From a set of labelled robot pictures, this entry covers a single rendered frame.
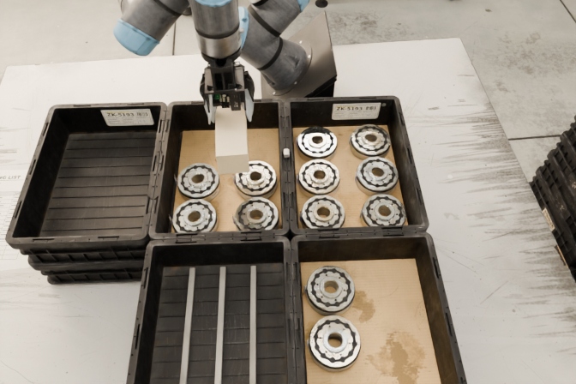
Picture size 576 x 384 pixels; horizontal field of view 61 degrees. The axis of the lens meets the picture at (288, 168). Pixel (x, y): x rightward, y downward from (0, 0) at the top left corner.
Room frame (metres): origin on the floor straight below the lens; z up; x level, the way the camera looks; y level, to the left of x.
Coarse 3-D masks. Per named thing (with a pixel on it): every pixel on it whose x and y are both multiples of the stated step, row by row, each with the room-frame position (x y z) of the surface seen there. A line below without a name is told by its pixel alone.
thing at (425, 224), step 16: (352, 96) 0.89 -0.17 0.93; (368, 96) 0.89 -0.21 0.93; (384, 96) 0.89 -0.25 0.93; (288, 112) 0.83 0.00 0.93; (400, 112) 0.83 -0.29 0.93; (288, 128) 0.79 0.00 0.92; (400, 128) 0.78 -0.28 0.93; (288, 144) 0.73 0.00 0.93; (288, 160) 0.68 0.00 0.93; (288, 176) 0.64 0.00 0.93; (416, 176) 0.64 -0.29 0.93; (288, 192) 0.59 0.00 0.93; (416, 192) 0.59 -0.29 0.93
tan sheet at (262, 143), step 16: (192, 144) 0.81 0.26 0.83; (208, 144) 0.81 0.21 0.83; (256, 144) 0.81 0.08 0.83; (272, 144) 0.81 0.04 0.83; (192, 160) 0.76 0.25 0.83; (208, 160) 0.76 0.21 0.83; (256, 160) 0.76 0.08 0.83; (272, 160) 0.76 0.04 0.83; (224, 176) 0.71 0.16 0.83; (176, 192) 0.66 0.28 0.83; (224, 192) 0.66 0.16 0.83; (176, 208) 0.61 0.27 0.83; (224, 208) 0.61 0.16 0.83; (224, 224) 0.57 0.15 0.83
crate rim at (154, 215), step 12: (168, 108) 0.85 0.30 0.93; (168, 120) 0.82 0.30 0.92; (168, 132) 0.77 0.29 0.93; (156, 180) 0.63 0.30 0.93; (156, 192) 0.59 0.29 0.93; (156, 204) 0.57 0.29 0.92; (288, 204) 0.56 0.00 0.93; (156, 216) 0.53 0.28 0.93; (288, 216) 0.53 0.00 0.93; (156, 228) 0.50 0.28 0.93; (288, 228) 0.50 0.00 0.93
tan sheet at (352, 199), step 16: (304, 128) 0.87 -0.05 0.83; (336, 128) 0.87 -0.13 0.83; (352, 128) 0.87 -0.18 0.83; (384, 128) 0.87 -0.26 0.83; (304, 160) 0.76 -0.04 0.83; (336, 160) 0.76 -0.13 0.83; (352, 160) 0.76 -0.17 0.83; (352, 176) 0.71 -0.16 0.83; (336, 192) 0.66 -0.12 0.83; (352, 192) 0.66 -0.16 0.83; (400, 192) 0.66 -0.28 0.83; (352, 208) 0.61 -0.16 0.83; (352, 224) 0.57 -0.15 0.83
